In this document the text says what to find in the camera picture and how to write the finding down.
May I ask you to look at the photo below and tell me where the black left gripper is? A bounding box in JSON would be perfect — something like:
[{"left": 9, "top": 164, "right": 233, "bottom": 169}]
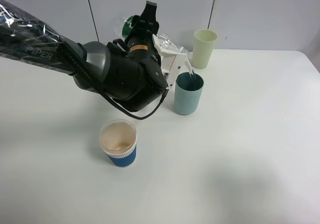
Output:
[{"left": 124, "top": 0, "right": 160, "bottom": 59}]

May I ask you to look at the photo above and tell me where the clear bottle with green label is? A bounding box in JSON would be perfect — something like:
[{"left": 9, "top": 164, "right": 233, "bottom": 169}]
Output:
[{"left": 113, "top": 15, "right": 195, "bottom": 70}]

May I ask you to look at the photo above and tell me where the teal blue plastic cup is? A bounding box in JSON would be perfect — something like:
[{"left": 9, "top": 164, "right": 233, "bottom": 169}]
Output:
[{"left": 173, "top": 72, "right": 204, "bottom": 115}]

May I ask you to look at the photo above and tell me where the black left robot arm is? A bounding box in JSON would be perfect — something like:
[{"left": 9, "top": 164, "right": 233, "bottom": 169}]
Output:
[{"left": 0, "top": 0, "right": 168, "bottom": 117}]

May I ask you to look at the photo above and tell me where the pale yellow-green plastic cup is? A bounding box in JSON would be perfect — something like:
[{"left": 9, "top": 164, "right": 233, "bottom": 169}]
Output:
[{"left": 192, "top": 29, "right": 217, "bottom": 69}]

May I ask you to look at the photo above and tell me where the paper cup with blue sleeve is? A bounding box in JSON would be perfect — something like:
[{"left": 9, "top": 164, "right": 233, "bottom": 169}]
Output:
[{"left": 99, "top": 119, "right": 137, "bottom": 167}]

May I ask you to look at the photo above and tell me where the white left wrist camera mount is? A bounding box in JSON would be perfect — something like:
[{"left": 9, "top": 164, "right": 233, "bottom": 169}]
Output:
[{"left": 152, "top": 34, "right": 187, "bottom": 89}]

